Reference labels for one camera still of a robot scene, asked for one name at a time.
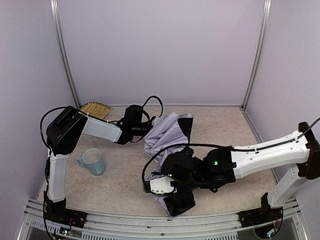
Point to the lilac folding umbrella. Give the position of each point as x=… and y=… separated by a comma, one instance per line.
x=169, y=130

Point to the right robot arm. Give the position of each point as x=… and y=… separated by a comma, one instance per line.
x=185, y=173

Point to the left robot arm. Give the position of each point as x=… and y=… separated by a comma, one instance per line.
x=61, y=138

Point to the yellow woven mat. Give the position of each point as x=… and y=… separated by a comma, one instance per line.
x=96, y=109

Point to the light blue mug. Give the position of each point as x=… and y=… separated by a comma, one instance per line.
x=92, y=161

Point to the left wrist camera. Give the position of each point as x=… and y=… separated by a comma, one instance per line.
x=154, y=120

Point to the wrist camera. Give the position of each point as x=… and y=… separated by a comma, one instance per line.
x=160, y=186
x=154, y=120

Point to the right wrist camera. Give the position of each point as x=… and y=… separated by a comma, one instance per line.
x=160, y=186

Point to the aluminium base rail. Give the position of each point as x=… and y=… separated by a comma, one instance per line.
x=214, y=217

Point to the right aluminium corner post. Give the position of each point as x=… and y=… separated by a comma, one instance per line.
x=267, y=5

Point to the aluminium corner post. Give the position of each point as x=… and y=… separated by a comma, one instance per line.
x=54, y=5
x=267, y=5

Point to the left aluminium corner post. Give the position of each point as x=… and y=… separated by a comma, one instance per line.
x=54, y=5

